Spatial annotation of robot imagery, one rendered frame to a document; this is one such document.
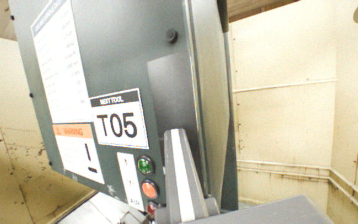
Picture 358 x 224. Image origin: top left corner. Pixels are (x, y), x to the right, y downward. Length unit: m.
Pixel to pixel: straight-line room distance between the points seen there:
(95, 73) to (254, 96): 1.09
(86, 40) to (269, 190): 1.52
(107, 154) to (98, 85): 0.10
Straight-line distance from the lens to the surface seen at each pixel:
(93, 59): 0.20
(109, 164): 0.22
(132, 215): 0.62
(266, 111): 1.17
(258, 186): 1.47
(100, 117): 0.20
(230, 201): 1.11
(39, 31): 0.36
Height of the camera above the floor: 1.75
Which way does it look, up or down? 7 degrees down
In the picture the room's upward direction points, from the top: 7 degrees counter-clockwise
